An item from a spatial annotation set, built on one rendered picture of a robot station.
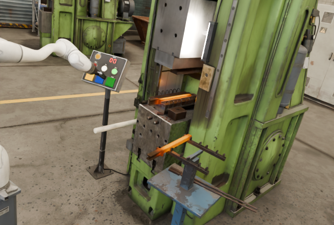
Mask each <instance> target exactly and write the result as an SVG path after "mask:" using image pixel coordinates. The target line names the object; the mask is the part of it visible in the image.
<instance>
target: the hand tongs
mask: <svg viewBox="0 0 334 225"><path fill-rule="evenodd" d="M168 171H170V172H172V173H174V174H176V175H178V176H179V175H181V176H182V174H183V172H182V171H180V170H178V169H176V168H174V167H172V166H171V167H170V168H169V169H168ZM194 180H196V181H198V182H200V183H202V184H204V185H206V186H208V187H210V188H213V189H215V190H217V191H219V192H221V193H223V194H225V195H227V196H229V197H231V198H233V199H235V200H238V201H240V202H242V203H244V204H246V205H248V206H250V207H252V208H254V209H256V210H258V208H257V207H255V206H253V205H250V204H248V203H246V202H244V201H242V200H240V199H238V198H236V197H234V196H232V195H229V194H227V193H225V192H223V191H221V190H219V189H217V188H215V187H213V186H211V185H209V184H206V183H204V182H202V181H200V180H198V179H196V178H195V179H194ZM196 181H194V183H196V184H198V185H200V186H202V187H204V188H206V189H208V190H210V191H212V192H214V193H216V194H218V195H220V196H222V197H224V198H226V199H229V200H231V201H233V202H235V203H237V204H239V205H241V206H243V207H245V208H247V209H249V210H251V211H253V212H255V213H256V212H257V211H256V210H254V209H252V208H250V207H248V206H245V205H243V204H241V203H239V202H237V201H235V200H233V199H231V198H229V197H227V196H225V195H223V194H221V193H219V192H217V191H214V190H212V189H210V188H208V187H206V186H204V185H202V184H200V183H198V182H196Z"/></svg>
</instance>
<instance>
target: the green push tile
mask: <svg viewBox="0 0 334 225"><path fill-rule="evenodd" d="M115 81H116V79H114V78H111V77H108V78H107V80H106V83H105V85H106V86H109V87H112V88H113V86H114V83H115Z"/></svg>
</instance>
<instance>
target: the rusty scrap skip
mask: <svg viewBox="0 0 334 225"><path fill-rule="evenodd" d="M131 17H133V20H134V23H135V26H136V28H137V31H138V34H139V36H140V39H141V41H142V42H141V44H142V45H144V46H145V42H146V36H147V30H148V23H149V17H143V16H134V15H133V16H131Z"/></svg>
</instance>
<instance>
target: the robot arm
mask: <svg viewBox="0 0 334 225"><path fill-rule="evenodd" d="M52 52H54V53H55V54H56V55H57V56H59V57H61V58H63V59H66V60H68V61H69V63H70V64H71V66H72V67H74V68H75V69H77V70H79V71H82V72H84V73H87V74H90V75H97V76H99V77H100V78H102V79H104V80H105V79H106V76H105V74H104V73H103V72H99V71H98V69H97V67H96V66H95V65H94V63H92V62H91V61H90V60H89V59H88V58H87V57H86V56H85V55H84V54H83V53H81V52H80V51H79V50H78V49H77V47H76V46H75V45H74V44H72V43H71V42H70V41H68V40H66V39H59V40H57V41H56V43H55V44H48V45H46V46H44V47H43V48H41V49H39V50H33V49H30V48H27V47H24V46H22V45H19V44H16V43H12V42H9V41H7V40H4V39H2V38H0V63H26V62H38V61H42V60H44V59H46V58H47V57H48V56H49V55H50V54H51V53H52ZM17 190H18V187H17V186H15V185H13V184H12V183H11V182H10V181H9V159H8V154H7V152H6V150H5V149H4V148H3V147H2V146H1V145H0V199H2V200H4V201H6V200H8V199H9V196H8V194H9V193H12V192H15V191H17Z"/></svg>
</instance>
